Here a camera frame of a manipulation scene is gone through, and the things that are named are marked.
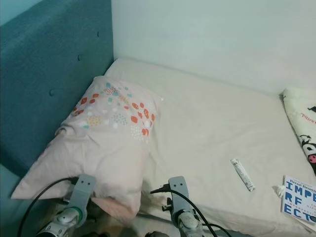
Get white ointment tube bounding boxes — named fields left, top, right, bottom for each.
left=231, top=158, right=256, bottom=192

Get pink patterned pillow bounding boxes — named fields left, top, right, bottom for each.
left=11, top=75, right=163, bottom=223

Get cream sheeted bed mattress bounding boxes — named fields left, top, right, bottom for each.
left=104, top=58, right=316, bottom=237

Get white book blue letters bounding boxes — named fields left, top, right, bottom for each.
left=280, top=175, right=316, bottom=225

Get cream cartoon print blanket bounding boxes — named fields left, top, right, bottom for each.
left=282, top=88, right=316, bottom=176

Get teal upholstered headboard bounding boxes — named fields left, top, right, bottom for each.
left=0, top=0, right=114, bottom=178

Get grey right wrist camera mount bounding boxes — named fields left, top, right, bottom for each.
left=167, top=176, right=190, bottom=213

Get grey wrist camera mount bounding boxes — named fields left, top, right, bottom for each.
left=67, top=173, right=97, bottom=213
left=167, top=176, right=190, bottom=213

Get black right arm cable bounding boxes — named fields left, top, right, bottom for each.
left=150, top=184, right=234, bottom=237

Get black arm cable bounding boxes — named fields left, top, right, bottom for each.
left=17, top=176, right=79, bottom=237
left=150, top=184, right=234, bottom=237

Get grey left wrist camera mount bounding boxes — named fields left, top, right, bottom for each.
left=67, top=173, right=97, bottom=213

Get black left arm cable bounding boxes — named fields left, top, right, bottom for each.
left=17, top=176, right=79, bottom=237

